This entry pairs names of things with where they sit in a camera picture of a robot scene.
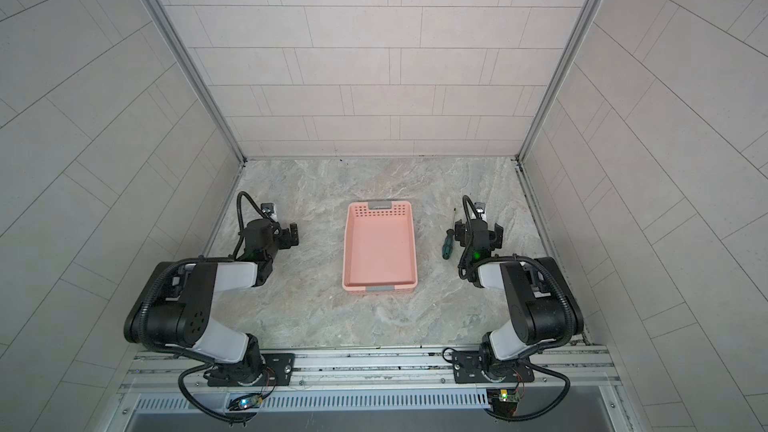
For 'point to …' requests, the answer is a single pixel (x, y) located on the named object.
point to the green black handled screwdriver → (447, 248)
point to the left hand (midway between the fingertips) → (287, 218)
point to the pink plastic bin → (379, 249)
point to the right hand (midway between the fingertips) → (478, 220)
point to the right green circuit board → (506, 397)
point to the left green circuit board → (250, 402)
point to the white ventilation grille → (216, 402)
